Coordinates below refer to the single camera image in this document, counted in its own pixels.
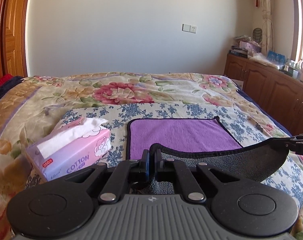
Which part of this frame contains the pink cotton tissue box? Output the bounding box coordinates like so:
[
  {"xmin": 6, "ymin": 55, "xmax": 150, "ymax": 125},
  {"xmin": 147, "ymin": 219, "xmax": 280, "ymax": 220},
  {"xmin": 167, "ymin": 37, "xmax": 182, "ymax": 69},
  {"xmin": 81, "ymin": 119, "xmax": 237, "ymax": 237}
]
[{"xmin": 26, "ymin": 118, "xmax": 111, "ymax": 181}]

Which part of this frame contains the pink box on cabinet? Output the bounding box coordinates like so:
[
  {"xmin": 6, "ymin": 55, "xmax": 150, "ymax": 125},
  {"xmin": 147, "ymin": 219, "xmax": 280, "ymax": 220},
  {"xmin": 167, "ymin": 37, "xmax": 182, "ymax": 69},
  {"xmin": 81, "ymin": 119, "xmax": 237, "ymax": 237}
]
[{"xmin": 239, "ymin": 40, "xmax": 262, "ymax": 54}]

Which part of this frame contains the white wall socket plate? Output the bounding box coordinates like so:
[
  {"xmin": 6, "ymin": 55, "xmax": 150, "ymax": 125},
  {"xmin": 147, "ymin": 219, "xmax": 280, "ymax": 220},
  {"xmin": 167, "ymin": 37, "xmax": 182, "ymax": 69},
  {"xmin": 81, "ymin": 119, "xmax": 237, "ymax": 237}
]
[{"xmin": 182, "ymin": 24, "xmax": 197, "ymax": 34}]

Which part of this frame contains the blue floral white cloth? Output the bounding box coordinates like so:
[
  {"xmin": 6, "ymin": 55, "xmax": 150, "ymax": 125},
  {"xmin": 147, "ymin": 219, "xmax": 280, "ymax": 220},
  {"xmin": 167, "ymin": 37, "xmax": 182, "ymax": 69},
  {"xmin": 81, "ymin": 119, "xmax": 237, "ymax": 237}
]
[{"xmin": 24, "ymin": 101, "xmax": 303, "ymax": 209}]

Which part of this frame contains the dark flat box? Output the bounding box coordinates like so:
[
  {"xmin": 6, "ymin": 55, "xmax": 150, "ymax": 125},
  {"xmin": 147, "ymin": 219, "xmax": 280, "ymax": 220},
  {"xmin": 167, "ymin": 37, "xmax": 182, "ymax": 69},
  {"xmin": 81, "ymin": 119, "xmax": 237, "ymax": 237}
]
[{"xmin": 228, "ymin": 46, "xmax": 248, "ymax": 59}]

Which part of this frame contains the patterned beige curtain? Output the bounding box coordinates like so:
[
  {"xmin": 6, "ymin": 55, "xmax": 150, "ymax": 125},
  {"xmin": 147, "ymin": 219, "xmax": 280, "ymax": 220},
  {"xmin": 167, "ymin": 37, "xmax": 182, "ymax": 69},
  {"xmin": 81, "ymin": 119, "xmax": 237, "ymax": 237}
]
[{"xmin": 256, "ymin": 0, "xmax": 274, "ymax": 55}]

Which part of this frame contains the white cardboard box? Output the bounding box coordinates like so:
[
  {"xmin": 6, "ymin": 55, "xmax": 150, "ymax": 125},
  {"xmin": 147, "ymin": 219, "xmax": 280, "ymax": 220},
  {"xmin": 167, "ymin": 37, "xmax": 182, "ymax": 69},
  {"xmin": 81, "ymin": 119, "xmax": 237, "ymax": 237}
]
[{"xmin": 232, "ymin": 79, "xmax": 244, "ymax": 90}]

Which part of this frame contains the purple and grey towel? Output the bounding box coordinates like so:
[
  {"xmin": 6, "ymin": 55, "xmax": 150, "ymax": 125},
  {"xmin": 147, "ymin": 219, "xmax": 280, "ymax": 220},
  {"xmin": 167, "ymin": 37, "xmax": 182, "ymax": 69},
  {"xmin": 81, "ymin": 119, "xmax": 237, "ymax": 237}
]
[{"xmin": 126, "ymin": 116, "xmax": 289, "ymax": 182}]

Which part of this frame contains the clear plastic bag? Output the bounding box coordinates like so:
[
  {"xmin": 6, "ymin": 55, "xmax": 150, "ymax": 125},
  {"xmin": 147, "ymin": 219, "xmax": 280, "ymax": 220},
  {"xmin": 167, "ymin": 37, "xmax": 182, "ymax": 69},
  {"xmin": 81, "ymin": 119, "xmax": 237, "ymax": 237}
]
[{"xmin": 249, "ymin": 53, "xmax": 284, "ymax": 70}]

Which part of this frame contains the red blanket at bedside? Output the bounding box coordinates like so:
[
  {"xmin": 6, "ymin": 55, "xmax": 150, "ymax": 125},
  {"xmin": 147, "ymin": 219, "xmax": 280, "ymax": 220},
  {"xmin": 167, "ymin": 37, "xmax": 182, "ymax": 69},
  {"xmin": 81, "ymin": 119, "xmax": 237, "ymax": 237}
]
[{"xmin": 0, "ymin": 74, "xmax": 14, "ymax": 87}]

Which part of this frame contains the floral beige bed blanket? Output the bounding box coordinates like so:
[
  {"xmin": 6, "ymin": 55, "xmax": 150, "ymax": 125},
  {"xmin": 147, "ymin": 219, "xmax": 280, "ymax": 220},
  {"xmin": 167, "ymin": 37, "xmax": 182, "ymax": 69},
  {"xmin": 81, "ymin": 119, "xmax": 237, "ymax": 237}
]
[{"xmin": 0, "ymin": 72, "xmax": 289, "ymax": 239}]

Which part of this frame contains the wooden door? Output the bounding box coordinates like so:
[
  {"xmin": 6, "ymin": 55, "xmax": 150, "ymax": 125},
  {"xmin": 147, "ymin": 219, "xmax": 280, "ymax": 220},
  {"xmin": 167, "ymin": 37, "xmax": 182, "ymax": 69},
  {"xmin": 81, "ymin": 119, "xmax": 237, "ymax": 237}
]
[{"xmin": 1, "ymin": 0, "xmax": 28, "ymax": 77}]

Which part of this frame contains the blue box on cabinet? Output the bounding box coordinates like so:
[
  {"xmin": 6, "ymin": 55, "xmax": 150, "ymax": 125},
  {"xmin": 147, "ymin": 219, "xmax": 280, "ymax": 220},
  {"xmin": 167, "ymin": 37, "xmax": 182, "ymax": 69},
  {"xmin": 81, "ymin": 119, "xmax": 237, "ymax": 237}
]
[{"xmin": 267, "ymin": 50, "xmax": 286, "ymax": 66}]

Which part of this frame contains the wooden low cabinet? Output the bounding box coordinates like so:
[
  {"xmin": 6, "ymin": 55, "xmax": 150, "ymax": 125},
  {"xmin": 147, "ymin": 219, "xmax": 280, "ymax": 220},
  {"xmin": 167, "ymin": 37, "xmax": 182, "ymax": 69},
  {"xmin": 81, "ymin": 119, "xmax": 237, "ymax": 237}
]
[{"xmin": 224, "ymin": 54, "xmax": 303, "ymax": 135}]

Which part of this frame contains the dark navy bed sheet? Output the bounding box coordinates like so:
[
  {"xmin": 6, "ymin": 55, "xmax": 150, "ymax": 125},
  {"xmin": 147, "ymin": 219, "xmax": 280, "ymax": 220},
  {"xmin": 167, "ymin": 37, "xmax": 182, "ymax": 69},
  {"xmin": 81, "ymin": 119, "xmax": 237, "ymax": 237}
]
[{"xmin": 0, "ymin": 76, "xmax": 23, "ymax": 99}]

